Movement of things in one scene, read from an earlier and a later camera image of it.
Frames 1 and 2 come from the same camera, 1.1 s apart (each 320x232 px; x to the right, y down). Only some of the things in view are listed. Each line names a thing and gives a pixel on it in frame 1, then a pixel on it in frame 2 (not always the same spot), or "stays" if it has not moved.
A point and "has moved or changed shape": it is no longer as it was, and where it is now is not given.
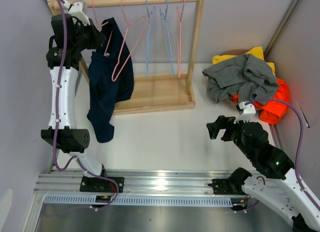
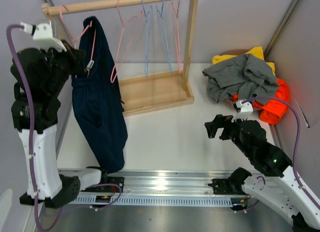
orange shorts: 273,113 stays
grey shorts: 246,76 stays
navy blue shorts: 111,78 has moved or changed shape
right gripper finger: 227,123 stays
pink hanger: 128,24 → 113,74
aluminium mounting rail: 175,182 stays
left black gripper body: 89,38 → 67,60
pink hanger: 106,54 has moved or changed shape
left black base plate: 96,184 stays
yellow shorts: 256,51 stays
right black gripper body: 234,136 stays
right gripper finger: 213,129 stays
